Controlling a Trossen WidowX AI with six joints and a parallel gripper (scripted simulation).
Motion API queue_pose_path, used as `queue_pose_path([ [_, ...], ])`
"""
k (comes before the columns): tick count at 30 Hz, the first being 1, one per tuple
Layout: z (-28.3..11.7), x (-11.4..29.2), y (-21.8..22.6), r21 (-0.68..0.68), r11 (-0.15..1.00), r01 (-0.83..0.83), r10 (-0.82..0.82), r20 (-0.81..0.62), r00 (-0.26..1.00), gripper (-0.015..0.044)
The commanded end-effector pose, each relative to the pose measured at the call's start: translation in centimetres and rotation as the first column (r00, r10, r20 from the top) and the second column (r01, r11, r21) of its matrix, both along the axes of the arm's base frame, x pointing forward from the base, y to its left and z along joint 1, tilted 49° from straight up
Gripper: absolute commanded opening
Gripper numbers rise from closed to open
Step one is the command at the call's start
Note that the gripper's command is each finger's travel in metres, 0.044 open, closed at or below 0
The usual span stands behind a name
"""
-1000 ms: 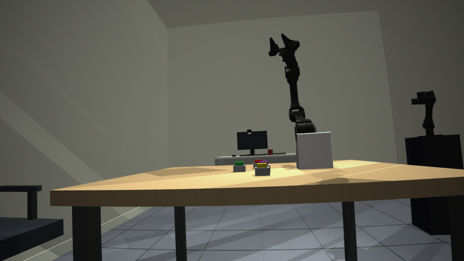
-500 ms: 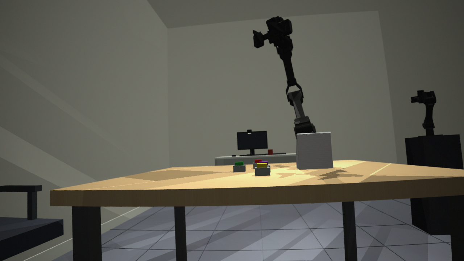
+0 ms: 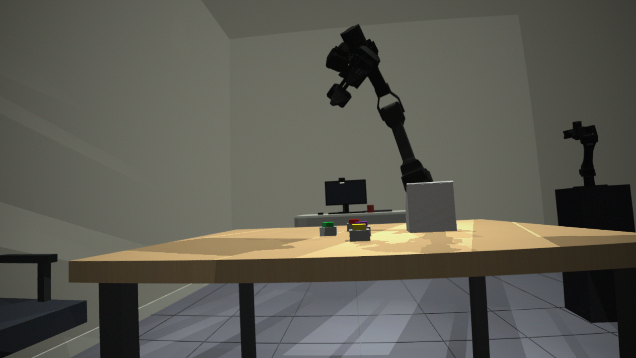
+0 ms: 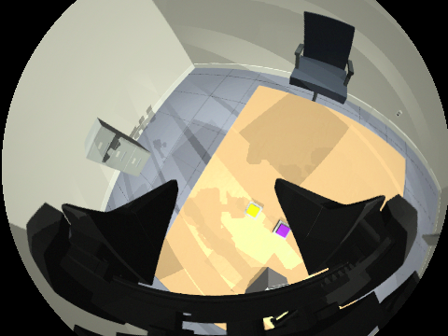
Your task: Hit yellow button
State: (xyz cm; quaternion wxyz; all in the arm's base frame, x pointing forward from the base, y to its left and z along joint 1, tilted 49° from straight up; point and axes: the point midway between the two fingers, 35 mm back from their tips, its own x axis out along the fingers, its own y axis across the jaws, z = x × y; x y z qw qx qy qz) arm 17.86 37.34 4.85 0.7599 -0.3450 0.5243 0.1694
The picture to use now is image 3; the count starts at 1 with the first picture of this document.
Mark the yellow button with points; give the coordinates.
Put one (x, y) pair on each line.
(359, 233)

